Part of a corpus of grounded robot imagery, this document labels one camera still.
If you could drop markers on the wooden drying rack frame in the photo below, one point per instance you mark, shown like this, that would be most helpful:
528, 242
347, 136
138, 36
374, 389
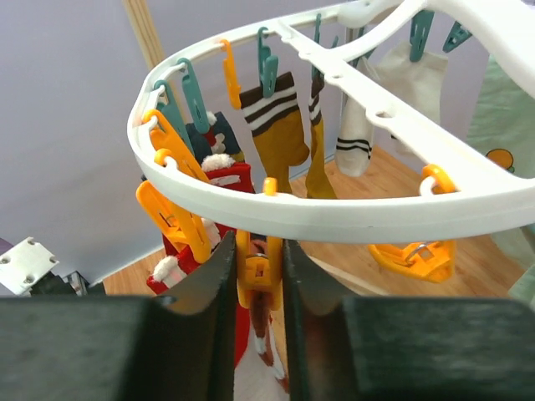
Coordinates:
145, 31

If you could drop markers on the white sock black stripes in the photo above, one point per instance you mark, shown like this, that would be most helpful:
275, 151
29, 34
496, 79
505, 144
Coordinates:
355, 141

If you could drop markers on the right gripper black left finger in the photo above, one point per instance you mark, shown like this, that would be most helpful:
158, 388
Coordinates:
176, 346

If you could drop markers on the white round clip hanger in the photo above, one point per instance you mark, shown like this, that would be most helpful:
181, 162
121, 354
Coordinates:
486, 198

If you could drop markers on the navy blue sock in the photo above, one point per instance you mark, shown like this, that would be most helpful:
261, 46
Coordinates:
220, 139

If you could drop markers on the mustard yellow sock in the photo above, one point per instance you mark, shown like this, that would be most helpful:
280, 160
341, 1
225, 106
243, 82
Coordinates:
317, 183
277, 129

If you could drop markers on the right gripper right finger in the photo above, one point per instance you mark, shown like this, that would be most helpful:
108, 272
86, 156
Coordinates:
343, 346

